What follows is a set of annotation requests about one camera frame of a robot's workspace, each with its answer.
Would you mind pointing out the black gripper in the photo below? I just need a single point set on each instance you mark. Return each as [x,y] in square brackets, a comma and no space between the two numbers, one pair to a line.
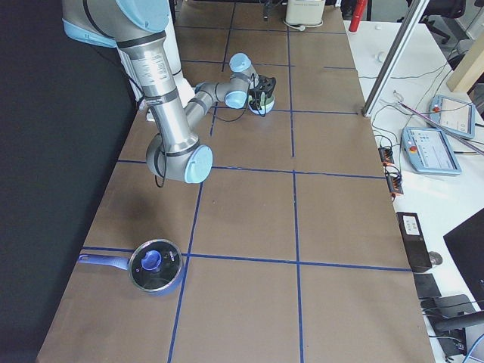
[257,94]

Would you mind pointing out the blue bowl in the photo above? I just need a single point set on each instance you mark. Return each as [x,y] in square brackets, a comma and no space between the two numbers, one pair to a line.
[261,109]

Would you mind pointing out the green bowl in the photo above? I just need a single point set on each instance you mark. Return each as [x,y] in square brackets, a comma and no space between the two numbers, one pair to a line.
[266,101]

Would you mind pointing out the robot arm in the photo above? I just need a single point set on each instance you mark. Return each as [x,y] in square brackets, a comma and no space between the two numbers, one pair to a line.
[139,29]

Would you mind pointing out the white appliance with glass lid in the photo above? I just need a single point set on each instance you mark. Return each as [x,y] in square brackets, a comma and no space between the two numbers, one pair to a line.
[301,14]

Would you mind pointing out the red fire extinguisher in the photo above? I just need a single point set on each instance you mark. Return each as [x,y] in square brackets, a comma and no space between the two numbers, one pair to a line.
[359,9]

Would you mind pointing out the near teach pendant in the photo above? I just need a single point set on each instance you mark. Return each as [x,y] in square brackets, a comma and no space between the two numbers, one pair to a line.
[429,152]

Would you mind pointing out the teach pendant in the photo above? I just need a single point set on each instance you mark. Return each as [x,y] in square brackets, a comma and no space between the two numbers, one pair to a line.
[456,115]
[429,152]

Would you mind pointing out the far teach pendant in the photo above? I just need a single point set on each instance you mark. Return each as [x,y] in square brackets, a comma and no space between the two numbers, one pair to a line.
[456,115]

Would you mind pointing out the blue saucepan with glass lid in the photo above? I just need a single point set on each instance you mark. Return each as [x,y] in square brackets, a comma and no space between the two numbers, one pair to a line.
[156,267]

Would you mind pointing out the black power adapter box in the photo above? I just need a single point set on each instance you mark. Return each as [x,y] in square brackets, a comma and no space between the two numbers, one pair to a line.
[414,243]

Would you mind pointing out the black monitor corner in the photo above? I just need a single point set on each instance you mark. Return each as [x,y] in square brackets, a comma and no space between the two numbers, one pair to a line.
[465,244]

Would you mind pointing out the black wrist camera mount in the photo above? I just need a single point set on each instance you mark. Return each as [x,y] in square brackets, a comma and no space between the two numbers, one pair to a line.
[267,84]

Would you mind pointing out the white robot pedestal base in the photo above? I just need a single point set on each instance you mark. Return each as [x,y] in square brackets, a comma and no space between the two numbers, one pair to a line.
[177,83]

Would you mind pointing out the aluminium frame post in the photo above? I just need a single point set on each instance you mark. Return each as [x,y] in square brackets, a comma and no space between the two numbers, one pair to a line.
[406,29]

